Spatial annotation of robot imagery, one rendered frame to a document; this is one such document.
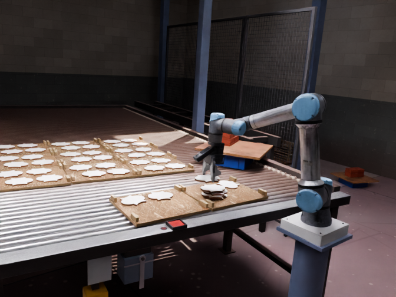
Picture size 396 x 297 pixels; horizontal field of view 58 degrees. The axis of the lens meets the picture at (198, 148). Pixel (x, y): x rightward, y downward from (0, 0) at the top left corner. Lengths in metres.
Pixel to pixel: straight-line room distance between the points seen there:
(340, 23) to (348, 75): 0.94
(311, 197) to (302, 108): 0.40
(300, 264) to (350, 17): 5.73
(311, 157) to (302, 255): 0.54
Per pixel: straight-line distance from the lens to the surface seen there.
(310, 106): 1.62
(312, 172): 1.69
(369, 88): 6.88
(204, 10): 3.87
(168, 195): 1.99
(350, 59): 7.08
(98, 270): 1.64
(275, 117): 1.84
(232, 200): 2.02
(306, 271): 1.98
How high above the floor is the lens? 1.66
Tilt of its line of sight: 13 degrees down
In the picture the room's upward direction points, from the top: 4 degrees clockwise
